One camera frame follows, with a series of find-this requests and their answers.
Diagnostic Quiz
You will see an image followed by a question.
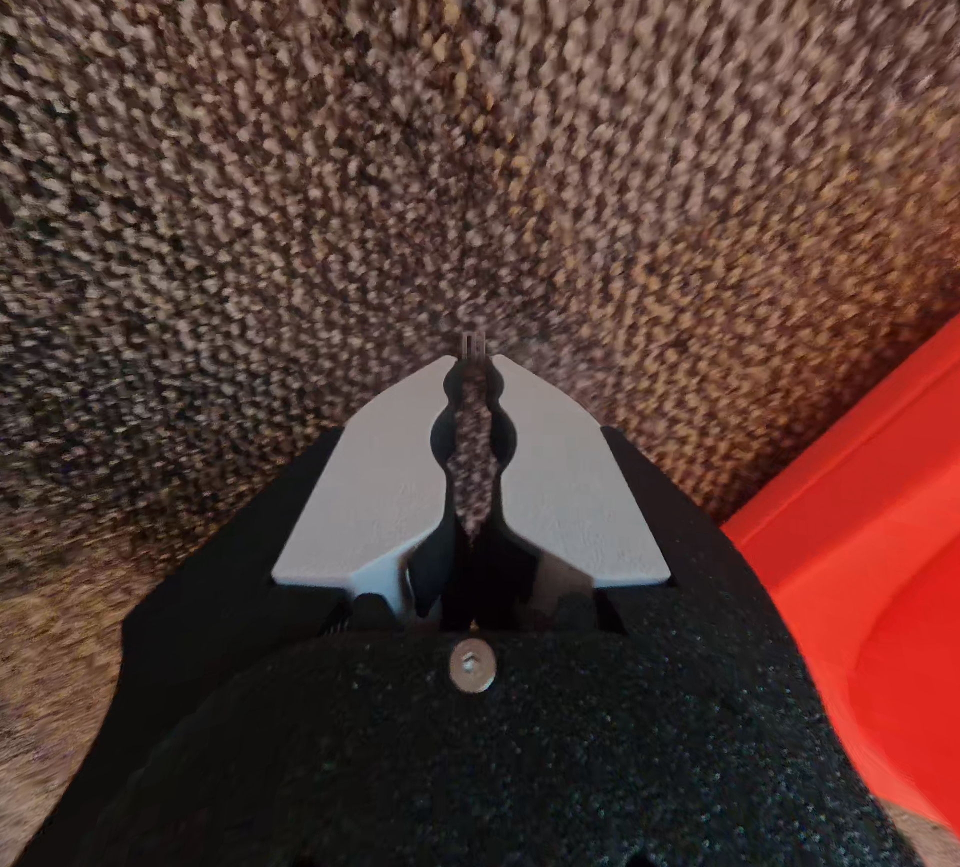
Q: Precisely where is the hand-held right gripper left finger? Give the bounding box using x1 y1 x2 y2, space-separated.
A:
271 354 470 632

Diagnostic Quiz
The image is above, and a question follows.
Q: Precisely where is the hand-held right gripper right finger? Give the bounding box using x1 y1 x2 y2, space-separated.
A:
472 354 672 632

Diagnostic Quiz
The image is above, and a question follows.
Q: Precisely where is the orange traffic cone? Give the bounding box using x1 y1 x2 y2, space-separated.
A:
720 315 960 834

